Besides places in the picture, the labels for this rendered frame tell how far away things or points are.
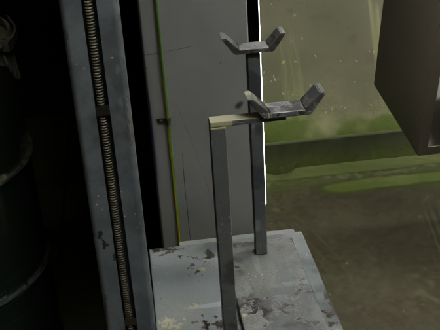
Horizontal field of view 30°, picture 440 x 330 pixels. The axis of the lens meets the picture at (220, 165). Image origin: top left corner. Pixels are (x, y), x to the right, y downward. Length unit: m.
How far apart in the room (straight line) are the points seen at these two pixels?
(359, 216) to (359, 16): 0.79
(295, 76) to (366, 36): 0.30
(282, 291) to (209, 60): 0.49
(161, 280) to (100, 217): 0.21
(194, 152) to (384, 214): 1.36
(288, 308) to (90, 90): 0.38
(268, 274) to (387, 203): 1.73
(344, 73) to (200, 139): 1.62
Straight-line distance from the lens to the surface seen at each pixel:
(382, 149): 3.04
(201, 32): 1.39
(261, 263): 1.13
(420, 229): 2.67
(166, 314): 1.06
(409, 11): 2.14
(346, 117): 3.00
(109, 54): 0.87
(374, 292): 2.38
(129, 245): 0.97
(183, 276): 1.12
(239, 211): 1.54
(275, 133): 2.94
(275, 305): 1.05
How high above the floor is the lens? 1.42
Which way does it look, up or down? 27 degrees down
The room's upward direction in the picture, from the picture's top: 4 degrees counter-clockwise
